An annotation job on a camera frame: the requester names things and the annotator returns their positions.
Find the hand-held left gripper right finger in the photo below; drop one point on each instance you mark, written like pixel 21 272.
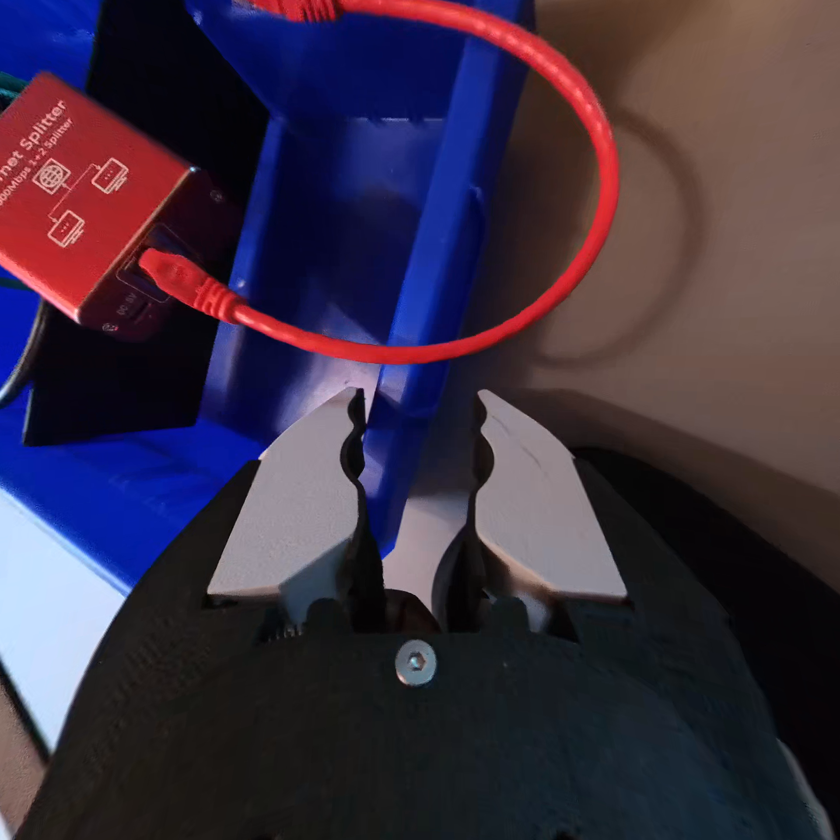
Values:
pixel 544 525

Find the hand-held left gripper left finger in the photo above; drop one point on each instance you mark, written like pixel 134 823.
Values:
pixel 289 518

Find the blue plastic bin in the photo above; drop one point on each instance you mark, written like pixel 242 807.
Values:
pixel 341 197

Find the red ethernet splitter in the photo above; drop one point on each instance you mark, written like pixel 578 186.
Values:
pixel 85 190

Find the grey desk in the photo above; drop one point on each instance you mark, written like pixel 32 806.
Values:
pixel 722 197

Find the person's left hand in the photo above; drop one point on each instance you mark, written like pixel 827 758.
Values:
pixel 407 613

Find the black quilted wrist pad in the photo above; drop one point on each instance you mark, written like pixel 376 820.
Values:
pixel 754 590

